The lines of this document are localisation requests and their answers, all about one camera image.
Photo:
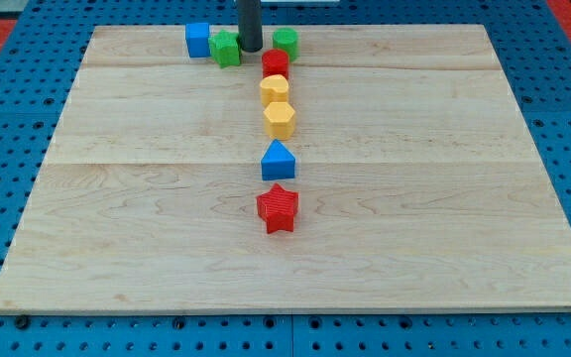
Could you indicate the yellow hexagon block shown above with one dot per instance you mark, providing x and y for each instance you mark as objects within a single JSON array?
[{"x": 279, "y": 120}]

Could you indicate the yellow heart block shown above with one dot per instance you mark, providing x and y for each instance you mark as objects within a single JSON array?
[{"x": 274, "y": 88}]

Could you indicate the blue cube block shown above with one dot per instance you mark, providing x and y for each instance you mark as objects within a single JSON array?
[{"x": 196, "y": 38}]

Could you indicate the blue triangle block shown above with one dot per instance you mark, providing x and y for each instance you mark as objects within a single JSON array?
[{"x": 278, "y": 162}]

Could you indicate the green star block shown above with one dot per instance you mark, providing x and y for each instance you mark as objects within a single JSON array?
[{"x": 225, "y": 48}]

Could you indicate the red cylinder block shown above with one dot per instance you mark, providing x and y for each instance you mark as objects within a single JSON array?
[{"x": 275, "y": 62}]

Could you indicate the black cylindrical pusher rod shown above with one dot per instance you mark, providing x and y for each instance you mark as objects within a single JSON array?
[{"x": 250, "y": 25}]

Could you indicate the green cylinder block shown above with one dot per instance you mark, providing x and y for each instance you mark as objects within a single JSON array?
[{"x": 286, "y": 39}]

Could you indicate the light wooden board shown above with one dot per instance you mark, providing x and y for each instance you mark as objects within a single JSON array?
[{"x": 420, "y": 187}]

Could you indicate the red star block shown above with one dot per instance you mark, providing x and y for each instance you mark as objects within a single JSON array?
[{"x": 278, "y": 208}]

